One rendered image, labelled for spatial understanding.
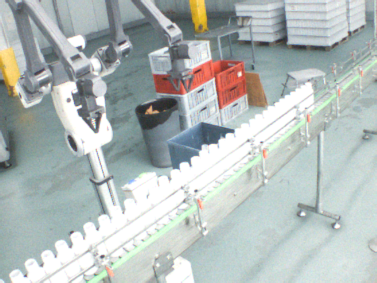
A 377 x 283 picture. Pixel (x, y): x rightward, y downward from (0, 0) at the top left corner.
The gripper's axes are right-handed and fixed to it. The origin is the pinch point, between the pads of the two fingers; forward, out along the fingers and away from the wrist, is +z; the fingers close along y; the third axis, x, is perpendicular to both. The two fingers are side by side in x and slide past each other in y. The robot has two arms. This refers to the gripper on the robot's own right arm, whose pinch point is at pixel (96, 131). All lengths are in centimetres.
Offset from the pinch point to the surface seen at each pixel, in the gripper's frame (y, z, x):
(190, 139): -46, 52, 87
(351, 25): -206, 107, 810
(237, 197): 19, 52, 50
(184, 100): -158, 76, 189
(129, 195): -1.3, 32.7, 7.2
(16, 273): 13, 26, -50
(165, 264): 20, 57, 2
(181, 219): 19.4, 41.8, 15.0
